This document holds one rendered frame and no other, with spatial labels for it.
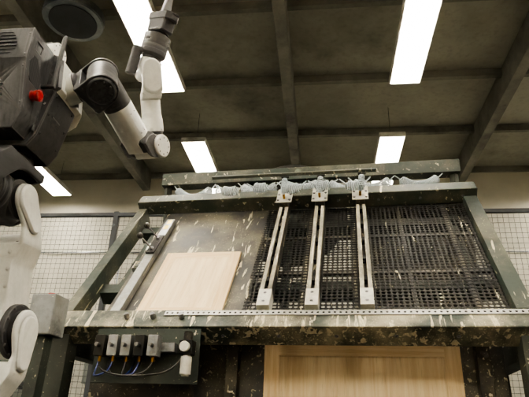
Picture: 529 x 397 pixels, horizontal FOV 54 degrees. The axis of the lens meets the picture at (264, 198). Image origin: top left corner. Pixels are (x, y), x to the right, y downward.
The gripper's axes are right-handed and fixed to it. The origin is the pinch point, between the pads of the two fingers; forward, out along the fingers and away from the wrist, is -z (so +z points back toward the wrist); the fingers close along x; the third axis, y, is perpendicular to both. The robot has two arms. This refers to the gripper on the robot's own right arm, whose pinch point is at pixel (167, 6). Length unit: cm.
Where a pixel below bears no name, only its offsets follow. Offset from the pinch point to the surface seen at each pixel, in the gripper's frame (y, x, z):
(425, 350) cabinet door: 143, -61, 96
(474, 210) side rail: 206, -47, 18
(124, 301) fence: 69, 64, 115
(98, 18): 137, 307, -92
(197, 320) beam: 77, 20, 111
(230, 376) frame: 96, 8, 133
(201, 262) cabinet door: 109, 59, 88
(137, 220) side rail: 112, 130, 77
